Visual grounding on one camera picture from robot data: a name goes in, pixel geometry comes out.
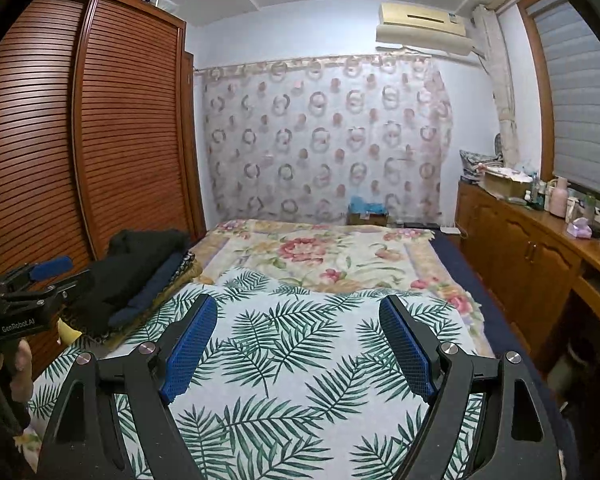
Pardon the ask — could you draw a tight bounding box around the dark waste bin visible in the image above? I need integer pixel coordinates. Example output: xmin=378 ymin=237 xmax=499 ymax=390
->
xmin=562 ymin=337 xmax=598 ymax=391

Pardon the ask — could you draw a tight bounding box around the large cardboard box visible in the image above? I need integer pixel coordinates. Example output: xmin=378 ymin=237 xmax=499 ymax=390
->
xmin=480 ymin=167 xmax=533 ymax=198

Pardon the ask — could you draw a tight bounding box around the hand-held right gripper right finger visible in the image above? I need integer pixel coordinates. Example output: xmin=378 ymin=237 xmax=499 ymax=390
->
xmin=378 ymin=294 xmax=566 ymax=480

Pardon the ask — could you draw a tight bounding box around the grey window blind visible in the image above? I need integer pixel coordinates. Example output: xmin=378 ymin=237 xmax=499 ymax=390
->
xmin=527 ymin=0 xmax=600 ymax=206

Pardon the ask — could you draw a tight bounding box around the cream tied curtain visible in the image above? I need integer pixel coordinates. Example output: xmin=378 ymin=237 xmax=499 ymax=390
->
xmin=472 ymin=5 xmax=521 ymax=166

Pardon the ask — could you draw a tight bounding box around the navy bed cover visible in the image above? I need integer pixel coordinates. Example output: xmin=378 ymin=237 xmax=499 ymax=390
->
xmin=430 ymin=230 xmax=581 ymax=480

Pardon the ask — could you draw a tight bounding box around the pink bottle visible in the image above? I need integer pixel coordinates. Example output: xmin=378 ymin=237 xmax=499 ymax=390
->
xmin=550 ymin=176 xmax=570 ymax=218

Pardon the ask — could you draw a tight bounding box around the beige air conditioner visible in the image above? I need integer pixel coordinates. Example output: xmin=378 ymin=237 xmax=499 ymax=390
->
xmin=376 ymin=2 xmax=486 ymax=56

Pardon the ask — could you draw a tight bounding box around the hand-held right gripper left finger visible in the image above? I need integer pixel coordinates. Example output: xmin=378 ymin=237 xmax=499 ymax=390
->
xmin=37 ymin=292 xmax=220 ymax=480

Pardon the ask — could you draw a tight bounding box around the brown louvered wardrobe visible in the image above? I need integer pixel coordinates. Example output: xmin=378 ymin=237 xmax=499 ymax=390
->
xmin=0 ymin=0 xmax=206 ymax=376

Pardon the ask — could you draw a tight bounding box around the patterned pillow stack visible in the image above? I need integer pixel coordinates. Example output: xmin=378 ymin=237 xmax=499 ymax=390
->
xmin=459 ymin=149 xmax=503 ymax=181

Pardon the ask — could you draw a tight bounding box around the wooden sideboard cabinet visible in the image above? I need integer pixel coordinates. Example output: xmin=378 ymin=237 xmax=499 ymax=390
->
xmin=454 ymin=180 xmax=600 ymax=376

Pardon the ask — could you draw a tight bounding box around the palm leaf print bedsheet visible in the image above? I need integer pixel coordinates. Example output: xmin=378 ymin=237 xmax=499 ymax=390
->
xmin=27 ymin=267 xmax=498 ymax=480

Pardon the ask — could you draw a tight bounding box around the group of toiletry bottles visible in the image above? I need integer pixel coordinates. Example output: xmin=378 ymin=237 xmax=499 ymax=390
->
xmin=522 ymin=180 xmax=551 ymax=211

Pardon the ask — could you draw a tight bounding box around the black printed t-shirt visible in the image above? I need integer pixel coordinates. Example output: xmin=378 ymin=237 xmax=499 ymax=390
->
xmin=72 ymin=229 xmax=191 ymax=333

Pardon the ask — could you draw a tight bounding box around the small brown box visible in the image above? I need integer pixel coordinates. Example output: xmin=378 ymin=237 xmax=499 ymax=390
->
xmin=347 ymin=212 xmax=388 ymax=227

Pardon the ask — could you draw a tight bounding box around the floral blanket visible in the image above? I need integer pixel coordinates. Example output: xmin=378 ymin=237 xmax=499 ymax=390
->
xmin=187 ymin=217 xmax=496 ymax=358

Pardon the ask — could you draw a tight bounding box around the person's left forearm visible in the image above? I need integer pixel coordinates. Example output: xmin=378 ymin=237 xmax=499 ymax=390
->
xmin=0 ymin=405 xmax=36 ymax=480

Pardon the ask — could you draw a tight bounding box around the circle print sheer curtain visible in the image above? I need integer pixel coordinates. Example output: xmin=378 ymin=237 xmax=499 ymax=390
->
xmin=195 ymin=55 xmax=453 ymax=226

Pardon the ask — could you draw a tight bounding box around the person's left hand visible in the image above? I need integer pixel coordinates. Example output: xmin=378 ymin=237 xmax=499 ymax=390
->
xmin=0 ymin=337 xmax=33 ymax=431

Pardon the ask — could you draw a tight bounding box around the yellow soft object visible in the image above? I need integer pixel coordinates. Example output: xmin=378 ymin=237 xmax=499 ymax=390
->
xmin=56 ymin=317 xmax=88 ymax=346

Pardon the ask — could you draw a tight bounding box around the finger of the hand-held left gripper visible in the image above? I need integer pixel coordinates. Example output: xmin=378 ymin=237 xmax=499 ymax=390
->
xmin=0 ymin=256 xmax=75 ymax=295
xmin=2 ymin=269 xmax=93 ymax=311

